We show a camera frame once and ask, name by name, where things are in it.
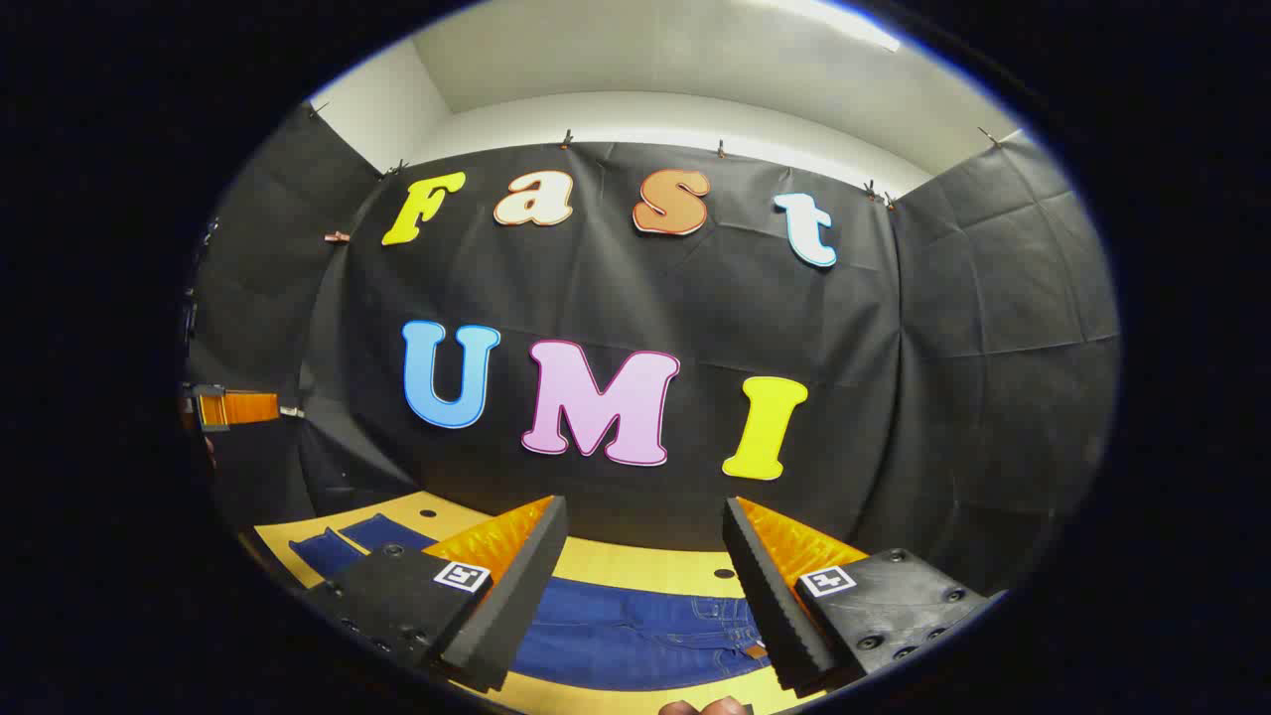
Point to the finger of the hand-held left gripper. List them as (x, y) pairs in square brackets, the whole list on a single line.
[(243, 407)]

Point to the black backdrop cloth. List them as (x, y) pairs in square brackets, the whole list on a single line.
[(596, 288)]

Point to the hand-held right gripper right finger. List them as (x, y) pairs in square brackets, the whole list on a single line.
[(770, 596)]

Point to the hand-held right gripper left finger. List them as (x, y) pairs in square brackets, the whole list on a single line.
[(516, 596)]

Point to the blue denim jeans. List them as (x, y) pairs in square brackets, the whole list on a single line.
[(616, 636)]

